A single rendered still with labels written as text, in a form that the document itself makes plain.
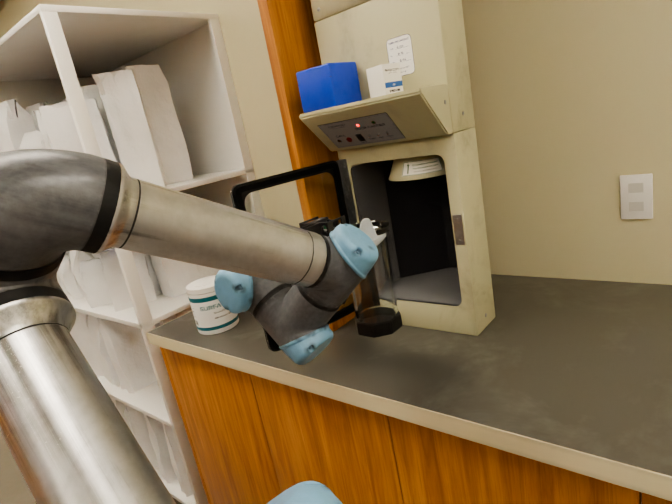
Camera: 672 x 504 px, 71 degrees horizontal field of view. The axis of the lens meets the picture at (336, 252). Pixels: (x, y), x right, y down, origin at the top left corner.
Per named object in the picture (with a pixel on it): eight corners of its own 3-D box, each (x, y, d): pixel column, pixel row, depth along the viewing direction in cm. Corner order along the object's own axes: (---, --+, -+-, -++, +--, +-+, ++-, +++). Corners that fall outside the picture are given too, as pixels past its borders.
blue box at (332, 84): (330, 109, 116) (323, 70, 114) (363, 102, 110) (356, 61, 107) (303, 113, 109) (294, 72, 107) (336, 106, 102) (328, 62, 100)
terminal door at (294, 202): (364, 306, 129) (337, 158, 118) (271, 354, 111) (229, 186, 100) (362, 305, 129) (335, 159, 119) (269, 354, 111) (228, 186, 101)
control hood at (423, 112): (336, 150, 120) (328, 109, 117) (454, 133, 99) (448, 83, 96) (306, 158, 112) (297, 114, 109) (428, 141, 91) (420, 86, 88)
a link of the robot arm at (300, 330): (330, 327, 65) (279, 271, 68) (289, 376, 70) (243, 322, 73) (357, 313, 72) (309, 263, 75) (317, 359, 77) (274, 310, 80)
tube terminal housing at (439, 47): (412, 286, 150) (372, 26, 130) (515, 295, 129) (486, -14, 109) (367, 319, 132) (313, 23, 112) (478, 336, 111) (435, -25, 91)
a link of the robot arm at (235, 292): (236, 329, 73) (204, 290, 76) (286, 302, 81) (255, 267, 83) (251, 298, 68) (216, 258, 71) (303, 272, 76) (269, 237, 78)
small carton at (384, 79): (387, 96, 103) (383, 67, 101) (404, 92, 99) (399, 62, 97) (370, 99, 100) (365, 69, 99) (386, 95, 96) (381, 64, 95)
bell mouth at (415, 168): (411, 169, 130) (408, 149, 128) (472, 163, 118) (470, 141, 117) (375, 183, 117) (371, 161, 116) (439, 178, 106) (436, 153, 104)
